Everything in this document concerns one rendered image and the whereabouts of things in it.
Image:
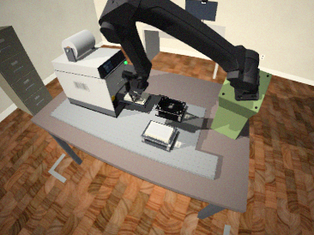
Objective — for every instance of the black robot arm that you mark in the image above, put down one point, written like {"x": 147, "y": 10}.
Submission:
{"x": 118, "y": 23}

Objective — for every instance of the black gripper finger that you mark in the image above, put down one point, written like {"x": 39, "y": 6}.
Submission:
{"x": 137, "y": 97}

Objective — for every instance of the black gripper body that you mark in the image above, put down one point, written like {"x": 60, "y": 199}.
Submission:
{"x": 141, "y": 88}

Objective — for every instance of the white multi-well plate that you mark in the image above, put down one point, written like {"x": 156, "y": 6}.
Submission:
{"x": 159, "y": 131}

